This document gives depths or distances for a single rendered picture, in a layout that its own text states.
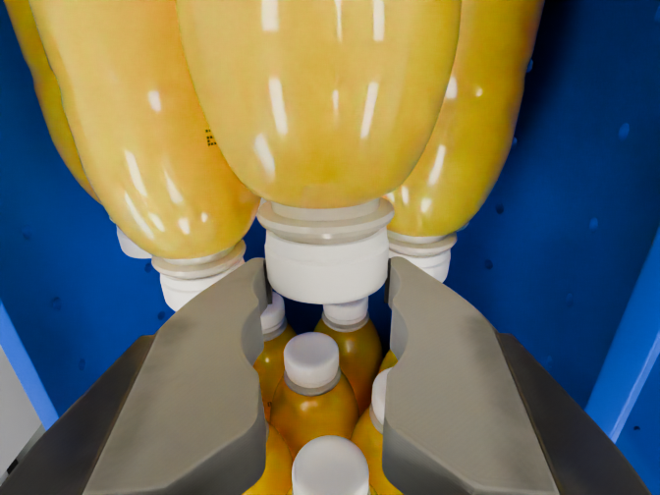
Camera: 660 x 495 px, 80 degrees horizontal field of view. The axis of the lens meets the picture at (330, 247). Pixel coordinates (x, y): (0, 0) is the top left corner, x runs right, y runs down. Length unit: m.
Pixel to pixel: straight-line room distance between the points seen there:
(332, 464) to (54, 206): 0.20
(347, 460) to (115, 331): 0.17
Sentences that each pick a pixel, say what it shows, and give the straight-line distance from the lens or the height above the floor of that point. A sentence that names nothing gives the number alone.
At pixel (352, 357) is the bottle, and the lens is 0.34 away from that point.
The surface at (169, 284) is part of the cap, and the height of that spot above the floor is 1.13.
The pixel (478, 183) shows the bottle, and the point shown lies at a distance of 0.16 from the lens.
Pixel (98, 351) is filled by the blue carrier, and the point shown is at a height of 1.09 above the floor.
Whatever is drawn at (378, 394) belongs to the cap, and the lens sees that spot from 0.26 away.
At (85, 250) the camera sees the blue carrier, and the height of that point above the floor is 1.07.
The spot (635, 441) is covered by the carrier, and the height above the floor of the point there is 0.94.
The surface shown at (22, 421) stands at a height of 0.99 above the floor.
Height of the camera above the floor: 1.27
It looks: 62 degrees down
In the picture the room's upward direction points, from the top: 178 degrees counter-clockwise
